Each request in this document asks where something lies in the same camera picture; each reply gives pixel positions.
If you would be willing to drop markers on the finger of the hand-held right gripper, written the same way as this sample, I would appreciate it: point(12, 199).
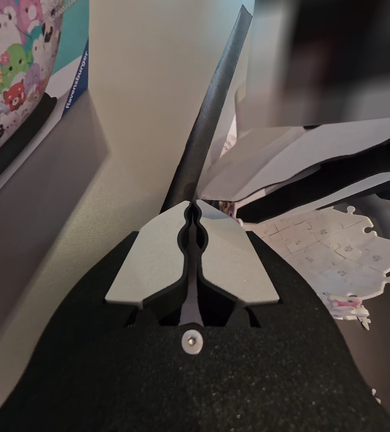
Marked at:
point(316, 195)
point(282, 155)

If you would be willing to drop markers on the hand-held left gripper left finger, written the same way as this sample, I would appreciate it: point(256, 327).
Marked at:
point(151, 260)

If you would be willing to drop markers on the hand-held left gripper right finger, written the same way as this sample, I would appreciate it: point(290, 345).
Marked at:
point(235, 263)

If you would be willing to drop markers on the colourful puzzle ball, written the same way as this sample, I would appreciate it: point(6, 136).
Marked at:
point(333, 249)

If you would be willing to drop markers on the white puzzle box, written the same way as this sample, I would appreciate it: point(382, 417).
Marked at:
point(12, 67)

